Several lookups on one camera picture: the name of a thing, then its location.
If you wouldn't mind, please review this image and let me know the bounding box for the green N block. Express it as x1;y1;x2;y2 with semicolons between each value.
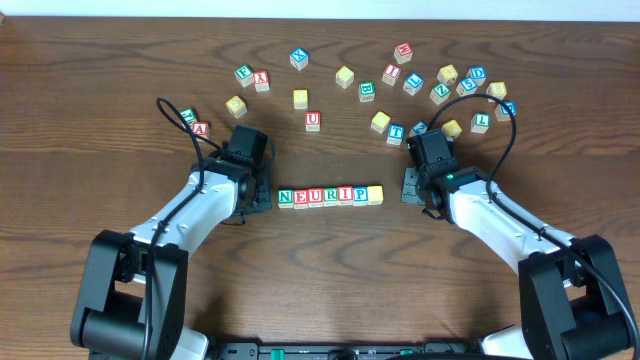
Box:
277;189;294;209

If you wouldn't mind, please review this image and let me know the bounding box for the blue 2 block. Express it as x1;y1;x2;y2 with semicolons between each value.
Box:
409;121;429;137

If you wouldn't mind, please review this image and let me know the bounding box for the yellow monkey picture block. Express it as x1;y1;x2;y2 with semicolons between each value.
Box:
437;64;458;86

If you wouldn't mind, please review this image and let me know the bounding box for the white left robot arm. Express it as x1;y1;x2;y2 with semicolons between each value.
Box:
70;160;270;360

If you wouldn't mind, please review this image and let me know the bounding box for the red H block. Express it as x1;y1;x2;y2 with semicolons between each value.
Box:
394;42;414;64

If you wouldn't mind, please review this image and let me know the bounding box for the green F block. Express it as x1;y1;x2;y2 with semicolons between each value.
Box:
234;64;254;88

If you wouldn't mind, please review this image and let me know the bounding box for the blue T block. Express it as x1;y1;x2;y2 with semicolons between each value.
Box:
386;124;405;146

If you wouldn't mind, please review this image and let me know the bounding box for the red U block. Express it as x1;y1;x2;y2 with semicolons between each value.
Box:
307;188;324;208
305;111;321;132

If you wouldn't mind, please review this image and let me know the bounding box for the blue X block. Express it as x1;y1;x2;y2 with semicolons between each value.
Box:
289;48;309;71

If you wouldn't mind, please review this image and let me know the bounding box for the blue 5 block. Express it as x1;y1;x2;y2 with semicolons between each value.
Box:
456;77;478;97

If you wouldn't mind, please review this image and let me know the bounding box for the green 7 block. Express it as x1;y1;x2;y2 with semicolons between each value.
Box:
470;113;491;134

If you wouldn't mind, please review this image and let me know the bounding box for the blue L block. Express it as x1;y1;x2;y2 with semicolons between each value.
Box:
403;72;424;96

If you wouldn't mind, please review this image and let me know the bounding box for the green B block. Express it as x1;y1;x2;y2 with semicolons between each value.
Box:
358;81;376;102

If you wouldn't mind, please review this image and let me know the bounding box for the blue d block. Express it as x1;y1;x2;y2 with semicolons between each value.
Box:
495;101;517;122
466;66;487;86

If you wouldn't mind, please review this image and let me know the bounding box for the blue D block front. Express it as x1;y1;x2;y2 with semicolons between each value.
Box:
495;101;517;122

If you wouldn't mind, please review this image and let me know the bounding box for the yellow O block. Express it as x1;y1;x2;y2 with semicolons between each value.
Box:
293;89;309;110

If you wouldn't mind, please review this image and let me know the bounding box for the yellow pen picture block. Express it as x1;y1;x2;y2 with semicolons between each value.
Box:
441;119;462;139

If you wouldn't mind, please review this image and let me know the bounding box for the red Y block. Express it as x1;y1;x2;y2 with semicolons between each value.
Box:
253;70;270;92

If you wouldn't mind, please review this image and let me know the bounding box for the green J block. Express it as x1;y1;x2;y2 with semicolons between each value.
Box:
180;108;198;125

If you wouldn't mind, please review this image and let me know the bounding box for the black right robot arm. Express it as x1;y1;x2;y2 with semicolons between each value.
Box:
401;168;639;359

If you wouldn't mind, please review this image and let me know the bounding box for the green Z block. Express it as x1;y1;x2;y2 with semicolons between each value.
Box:
430;83;451;105

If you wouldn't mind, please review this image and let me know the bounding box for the red E block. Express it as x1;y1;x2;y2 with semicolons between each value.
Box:
293;189;309;210

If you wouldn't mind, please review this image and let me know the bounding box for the green R block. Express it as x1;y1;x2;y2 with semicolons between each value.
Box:
323;187;339;207

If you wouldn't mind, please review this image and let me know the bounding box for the red A block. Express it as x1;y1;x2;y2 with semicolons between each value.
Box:
191;122;210;139

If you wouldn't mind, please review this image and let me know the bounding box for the blue P block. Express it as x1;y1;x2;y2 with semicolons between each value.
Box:
353;186;369;206

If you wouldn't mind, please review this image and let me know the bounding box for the red i block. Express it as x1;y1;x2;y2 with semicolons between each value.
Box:
337;186;354;206
382;64;401;86

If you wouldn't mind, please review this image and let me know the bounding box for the blue D block rear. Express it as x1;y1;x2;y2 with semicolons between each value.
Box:
466;66;487;86

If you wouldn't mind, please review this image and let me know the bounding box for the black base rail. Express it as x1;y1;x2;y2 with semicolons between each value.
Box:
164;327;481;360

